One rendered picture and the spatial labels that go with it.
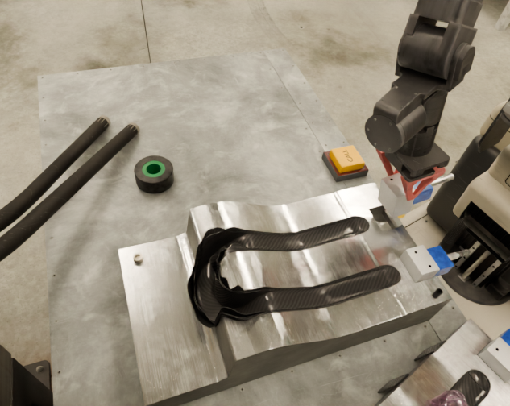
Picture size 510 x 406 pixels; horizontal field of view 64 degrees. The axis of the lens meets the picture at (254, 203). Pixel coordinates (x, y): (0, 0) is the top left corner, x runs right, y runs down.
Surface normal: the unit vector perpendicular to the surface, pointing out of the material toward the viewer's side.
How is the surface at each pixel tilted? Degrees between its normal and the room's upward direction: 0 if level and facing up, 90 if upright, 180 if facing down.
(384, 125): 95
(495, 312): 0
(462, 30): 77
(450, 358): 0
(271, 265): 28
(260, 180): 0
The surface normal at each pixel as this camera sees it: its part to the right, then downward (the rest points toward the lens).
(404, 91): -0.19, -0.65
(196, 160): 0.09, -0.62
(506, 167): -0.84, 0.46
